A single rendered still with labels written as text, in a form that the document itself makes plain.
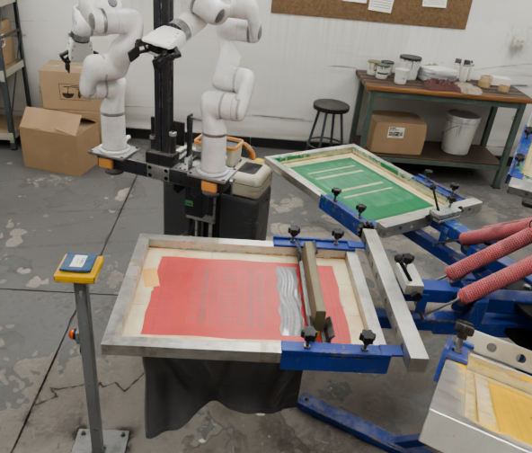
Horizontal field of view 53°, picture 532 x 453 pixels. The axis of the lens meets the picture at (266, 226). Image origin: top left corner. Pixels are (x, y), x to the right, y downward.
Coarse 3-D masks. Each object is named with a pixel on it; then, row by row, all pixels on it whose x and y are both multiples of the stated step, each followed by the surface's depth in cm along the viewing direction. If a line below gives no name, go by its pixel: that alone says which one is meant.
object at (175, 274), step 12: (168, 264) 181; (180, 264) 182; (192, 264) 182; (204, 264) 183; (216, 264) 184; (228, 264) 184; (240, 264) 185; (252, 264) 186; (264, 264) 186; (276, 264) 187; (288, 264) 188; (168, 276) 175; (180, 276) 176; (264, 276) 180; (276, 276) 181; (324, 276) 183; (156, 288) 169; (168, 288) 170; (180, 288) 170; (264, 288) 174; (276, 288) 175; (300, 288) 176; (324, 288) 177; (336, 288) 178; (336, 300) 172
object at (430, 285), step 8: (424, 280) 171; (432, 280) 171; (440, 280) 172; (400, 288) 167; (424, 288) 167; (432, 288) 168; (440, 288) 168; (448, 288) 169; (408, 296) 168; (432, 296) 168; (440, 296) 168; (448, 296) 168
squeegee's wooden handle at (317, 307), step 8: (304, 248) 181; (312, 248) 179; (304, 256) 180; (312, 256) 174; (304, 264) 179; (312, 264) 170; (312, 272) 166; (312, 280) 162; (312, 288) 160; (320, 288) 159; (312, 296) 158; (320, 296) 156; (312, 304) 157; (320, 304) 152; (312, 312) 156; (320, 312) 150; (320, 320) 151; (320, 328) 153
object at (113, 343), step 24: (144, 240) 187; (168, 240) 188; (192, 240) 190; (216, 240) 191; (240, 240) 193; (120, 288) 162; (360, 288) 173; (120, 312) 152; (360, 312) 166; (120, 336) 143; (240, 360) 144; (264, 360) 145
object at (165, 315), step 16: (160, 304) 162; (176, 304) 163; (272, 304) 167; (304, 304) 169; (336, 304) 170; (144, 320) 155; (160, 320) 156; (176, 320) 156; (272, 320) 160; (336, 320) 163; (208, 336) 152; (224, 336) 152; (240, 336) 153; (256, 336) 153; (272, 336) 154; (288, 336) 155; (320, 336) 156; (336, 336) 157
